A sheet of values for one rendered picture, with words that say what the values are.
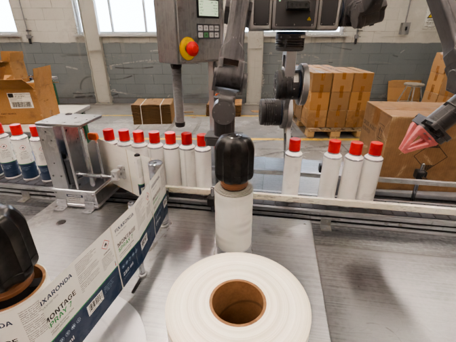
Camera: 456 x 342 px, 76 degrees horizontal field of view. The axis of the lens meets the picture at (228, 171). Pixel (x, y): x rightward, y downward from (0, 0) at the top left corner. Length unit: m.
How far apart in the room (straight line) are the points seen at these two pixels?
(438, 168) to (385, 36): 5.86
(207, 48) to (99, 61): 5.94
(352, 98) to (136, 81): 4.29
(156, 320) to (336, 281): 0.42
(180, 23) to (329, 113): 3.67
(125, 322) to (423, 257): 0.74
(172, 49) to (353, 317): 0.78
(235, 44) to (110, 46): 6.02
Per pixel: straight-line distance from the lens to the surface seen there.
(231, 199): 0.60
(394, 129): 1.11
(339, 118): 4.45
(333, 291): 0.76
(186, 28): 0.88
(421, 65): 7.40
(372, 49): 6.90
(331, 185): 0.92
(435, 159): 1.22
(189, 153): 0.91
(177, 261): 0.72
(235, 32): 0.80
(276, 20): 1.44
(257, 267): 0.49
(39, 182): 1.24
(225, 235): 0.65
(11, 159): 1.29
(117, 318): 0.63
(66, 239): 0.88
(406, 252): 0.94
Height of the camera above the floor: 1.36
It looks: 25 degrees down
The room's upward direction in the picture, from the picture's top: straight up
